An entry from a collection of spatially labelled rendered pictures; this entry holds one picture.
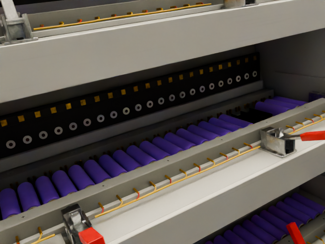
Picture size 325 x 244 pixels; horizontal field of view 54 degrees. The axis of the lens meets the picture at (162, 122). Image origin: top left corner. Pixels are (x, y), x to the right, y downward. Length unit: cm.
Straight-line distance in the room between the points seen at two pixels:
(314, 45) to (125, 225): 43
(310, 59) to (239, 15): 23
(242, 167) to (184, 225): 11
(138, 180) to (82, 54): 15
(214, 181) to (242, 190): 3
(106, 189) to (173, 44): 17
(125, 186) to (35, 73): 15
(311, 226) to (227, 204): 23
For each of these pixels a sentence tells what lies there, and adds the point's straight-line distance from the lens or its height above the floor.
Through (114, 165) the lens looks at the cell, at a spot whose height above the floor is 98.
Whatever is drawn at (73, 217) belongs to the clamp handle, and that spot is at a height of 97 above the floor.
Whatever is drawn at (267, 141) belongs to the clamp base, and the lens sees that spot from 44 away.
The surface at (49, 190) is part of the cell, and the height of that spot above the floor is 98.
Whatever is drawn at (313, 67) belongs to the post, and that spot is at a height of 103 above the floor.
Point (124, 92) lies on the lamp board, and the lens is 48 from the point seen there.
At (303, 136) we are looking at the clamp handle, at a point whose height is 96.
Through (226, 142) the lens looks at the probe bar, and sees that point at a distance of 42.
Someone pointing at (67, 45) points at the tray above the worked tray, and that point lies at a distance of 30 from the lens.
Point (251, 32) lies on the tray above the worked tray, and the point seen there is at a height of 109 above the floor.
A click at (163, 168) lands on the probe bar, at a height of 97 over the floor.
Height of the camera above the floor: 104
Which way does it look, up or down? 4 degrees down
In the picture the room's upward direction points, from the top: 16 degrees counter-clockwise
